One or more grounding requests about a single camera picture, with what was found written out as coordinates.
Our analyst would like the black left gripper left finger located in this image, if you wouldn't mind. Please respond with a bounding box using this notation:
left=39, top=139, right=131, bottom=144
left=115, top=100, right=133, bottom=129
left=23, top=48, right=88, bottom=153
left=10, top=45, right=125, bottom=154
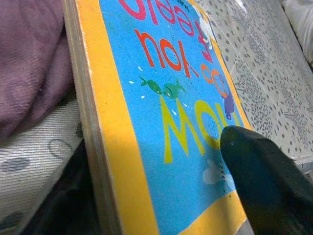
left=23, top=141, right=121, bottom=235

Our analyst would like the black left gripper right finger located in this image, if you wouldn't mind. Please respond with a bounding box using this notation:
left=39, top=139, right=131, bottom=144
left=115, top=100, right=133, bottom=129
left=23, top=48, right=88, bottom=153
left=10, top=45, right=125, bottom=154
left=220, top=125, right=313, bottom=235

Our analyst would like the blue yellow children's book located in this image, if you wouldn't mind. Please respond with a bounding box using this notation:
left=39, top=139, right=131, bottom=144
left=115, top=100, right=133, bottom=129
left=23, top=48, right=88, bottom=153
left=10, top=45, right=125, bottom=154
left=62, top=0, right=254, bottom=235

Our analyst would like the mauve cartoon print blanket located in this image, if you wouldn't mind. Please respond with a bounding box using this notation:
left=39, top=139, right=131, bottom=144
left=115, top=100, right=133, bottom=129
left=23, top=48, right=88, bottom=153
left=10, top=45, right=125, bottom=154
left=0, top=0, right=76, bottom=142

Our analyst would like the white pillow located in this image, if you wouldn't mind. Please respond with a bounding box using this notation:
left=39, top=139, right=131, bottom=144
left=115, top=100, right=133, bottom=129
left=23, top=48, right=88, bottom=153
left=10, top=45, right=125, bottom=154
left=281, top=0, right=313, bottom=63

